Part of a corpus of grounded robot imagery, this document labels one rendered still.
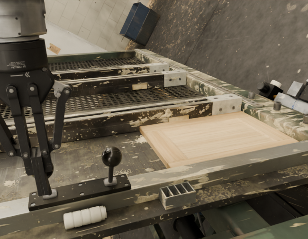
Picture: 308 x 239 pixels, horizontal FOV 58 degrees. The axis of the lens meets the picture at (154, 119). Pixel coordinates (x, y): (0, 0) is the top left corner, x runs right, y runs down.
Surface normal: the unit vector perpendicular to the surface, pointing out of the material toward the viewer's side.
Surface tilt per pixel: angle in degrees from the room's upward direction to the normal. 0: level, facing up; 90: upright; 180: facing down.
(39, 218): 90
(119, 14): 90
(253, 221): 59
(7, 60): 81
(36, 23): 129
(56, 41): 90
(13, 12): 100
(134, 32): 90
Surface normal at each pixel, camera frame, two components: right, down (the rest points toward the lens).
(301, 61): -0.82, -0.35
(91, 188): -0.02, -0.93
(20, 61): 0.49, 0.32
